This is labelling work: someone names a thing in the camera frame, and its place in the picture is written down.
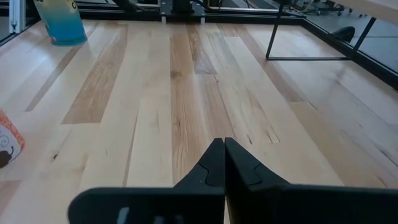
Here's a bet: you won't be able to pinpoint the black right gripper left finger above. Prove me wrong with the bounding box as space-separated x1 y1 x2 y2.
67 138 226 224

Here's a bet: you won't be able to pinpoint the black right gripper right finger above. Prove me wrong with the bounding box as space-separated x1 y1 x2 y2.
224 137 398 224

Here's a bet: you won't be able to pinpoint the cherries labelled teal can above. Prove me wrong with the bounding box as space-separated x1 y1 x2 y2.
32 0 88 47

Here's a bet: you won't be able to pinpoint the wooden shelf black legs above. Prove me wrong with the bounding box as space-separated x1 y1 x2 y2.
265 0 398 62

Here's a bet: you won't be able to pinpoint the black rounded object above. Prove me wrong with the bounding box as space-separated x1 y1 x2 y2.
331 26 356 43

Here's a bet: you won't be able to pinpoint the office chair base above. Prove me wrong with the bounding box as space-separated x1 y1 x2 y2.
292 0 354 16

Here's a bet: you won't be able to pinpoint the white aluminium post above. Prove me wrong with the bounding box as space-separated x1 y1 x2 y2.
9 0 26 34

